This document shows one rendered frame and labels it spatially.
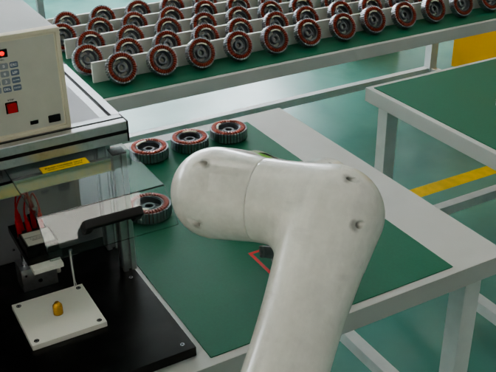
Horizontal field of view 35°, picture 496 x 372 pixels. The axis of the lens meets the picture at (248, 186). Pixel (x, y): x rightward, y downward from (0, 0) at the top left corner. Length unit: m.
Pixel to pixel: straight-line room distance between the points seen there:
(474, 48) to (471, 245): 3.31
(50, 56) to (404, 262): 0.89
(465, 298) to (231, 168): 1.07
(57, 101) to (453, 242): 0.96
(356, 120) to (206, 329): 2.92
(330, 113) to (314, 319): 3.64
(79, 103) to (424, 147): 2.68
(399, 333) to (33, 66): 1.73
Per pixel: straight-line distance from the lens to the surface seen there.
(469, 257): 1.89
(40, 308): 1.68
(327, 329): 0.91
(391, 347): 2.78
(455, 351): 2.06
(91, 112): 1.69
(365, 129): 4.31
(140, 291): 1.71
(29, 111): 1.59
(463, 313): 1.99
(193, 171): 1.01
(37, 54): 1.56
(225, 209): 0.99
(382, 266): 1.82
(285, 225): 0.95
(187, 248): 1.87
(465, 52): 5.23
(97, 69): 2.88
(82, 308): 1.66
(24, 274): 1.73
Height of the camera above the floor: 1.76
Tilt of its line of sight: 28 degrees down
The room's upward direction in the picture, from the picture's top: 1 degrees counter-clockwise
